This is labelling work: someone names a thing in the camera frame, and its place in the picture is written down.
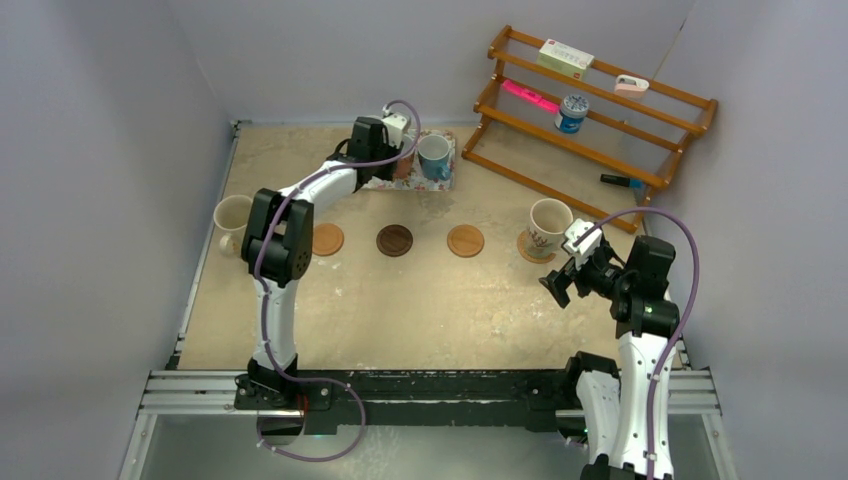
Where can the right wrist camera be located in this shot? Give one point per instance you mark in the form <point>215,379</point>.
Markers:
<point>581,238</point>

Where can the blue mug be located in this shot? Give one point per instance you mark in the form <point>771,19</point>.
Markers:
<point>434,152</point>

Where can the blue white jar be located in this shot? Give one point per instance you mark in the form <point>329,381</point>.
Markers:
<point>572,112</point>

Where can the floral tray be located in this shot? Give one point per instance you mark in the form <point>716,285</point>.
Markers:
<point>417,182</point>

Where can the pink white tape dispenser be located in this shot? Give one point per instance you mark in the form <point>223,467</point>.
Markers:
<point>630,87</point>

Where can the orange coaster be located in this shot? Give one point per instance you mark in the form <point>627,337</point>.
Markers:
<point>465,241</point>

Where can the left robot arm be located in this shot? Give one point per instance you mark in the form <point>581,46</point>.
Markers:
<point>278,241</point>

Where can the pink mug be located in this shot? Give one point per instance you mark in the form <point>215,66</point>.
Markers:
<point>405,167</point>

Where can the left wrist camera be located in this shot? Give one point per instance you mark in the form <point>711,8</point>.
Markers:
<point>397,125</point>

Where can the beige mug with pattern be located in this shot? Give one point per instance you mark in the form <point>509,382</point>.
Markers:
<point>231,216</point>

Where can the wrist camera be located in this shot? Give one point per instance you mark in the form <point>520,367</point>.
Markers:
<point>581,238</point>
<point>397,125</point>

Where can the dark wooden coaster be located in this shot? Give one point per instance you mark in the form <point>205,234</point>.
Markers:
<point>394,240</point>

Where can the pink highlighter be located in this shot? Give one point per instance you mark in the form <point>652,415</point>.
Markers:
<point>530,96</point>

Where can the tall beige mug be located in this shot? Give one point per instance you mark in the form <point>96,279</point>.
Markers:
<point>548,219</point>

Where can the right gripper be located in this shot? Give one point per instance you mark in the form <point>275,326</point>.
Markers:
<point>558,282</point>

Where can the wooden rack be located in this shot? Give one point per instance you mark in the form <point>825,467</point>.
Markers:
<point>644,139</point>

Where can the black aluminium base frame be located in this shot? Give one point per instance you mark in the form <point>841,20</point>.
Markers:
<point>372,424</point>

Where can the white green box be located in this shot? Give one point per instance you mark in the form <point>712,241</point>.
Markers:
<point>564,59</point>

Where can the light wooden coaster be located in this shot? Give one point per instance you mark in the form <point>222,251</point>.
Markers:
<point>328,239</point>

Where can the black blue marker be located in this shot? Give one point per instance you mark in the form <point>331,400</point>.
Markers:
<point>621,181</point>

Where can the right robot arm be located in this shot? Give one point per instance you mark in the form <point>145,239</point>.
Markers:
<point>624,401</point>

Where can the woven rattan coaster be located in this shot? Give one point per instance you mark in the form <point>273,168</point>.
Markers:
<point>521,245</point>

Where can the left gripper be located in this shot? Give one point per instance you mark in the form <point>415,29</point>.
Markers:
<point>392,151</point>

